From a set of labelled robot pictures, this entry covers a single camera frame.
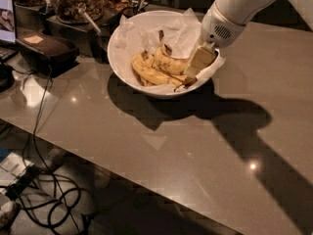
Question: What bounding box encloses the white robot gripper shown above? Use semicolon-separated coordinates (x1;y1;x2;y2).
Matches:
184;4;246;78

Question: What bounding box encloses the spotted yellow banana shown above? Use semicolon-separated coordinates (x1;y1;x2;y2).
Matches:
154;30;189;75
131;53;197;88

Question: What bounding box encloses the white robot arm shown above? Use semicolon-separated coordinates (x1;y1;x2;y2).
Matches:
184;0;313;77

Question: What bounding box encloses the spotted yellow banana front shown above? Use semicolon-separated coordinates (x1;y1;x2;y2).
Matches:
131;53;197;88

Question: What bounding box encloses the small banana left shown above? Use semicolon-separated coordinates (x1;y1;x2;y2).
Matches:
140;51;154;87

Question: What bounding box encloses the white ceramic bowl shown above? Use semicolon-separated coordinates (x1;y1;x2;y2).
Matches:
108;9;225;99

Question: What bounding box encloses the white paper liner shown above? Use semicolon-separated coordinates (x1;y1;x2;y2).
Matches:
108;9;225;99

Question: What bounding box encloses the black display stand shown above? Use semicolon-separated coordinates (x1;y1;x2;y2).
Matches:
16;4;138;60

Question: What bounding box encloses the glass jar of nuts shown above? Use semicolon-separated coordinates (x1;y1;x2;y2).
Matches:
50;0;104;24

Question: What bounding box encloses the black pouch with label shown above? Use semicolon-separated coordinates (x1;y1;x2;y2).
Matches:
17;31;79;77

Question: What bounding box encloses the laptop with lit screen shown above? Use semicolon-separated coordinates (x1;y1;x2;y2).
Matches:
0;0;18;62

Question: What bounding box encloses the power adapter on floor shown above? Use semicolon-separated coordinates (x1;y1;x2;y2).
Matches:
0;153;40;200

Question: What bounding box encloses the white scoop handle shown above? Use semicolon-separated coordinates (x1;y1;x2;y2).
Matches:
78;8;102;36

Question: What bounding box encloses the black cable hanging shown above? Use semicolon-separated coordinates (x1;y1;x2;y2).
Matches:
6;66;92;235

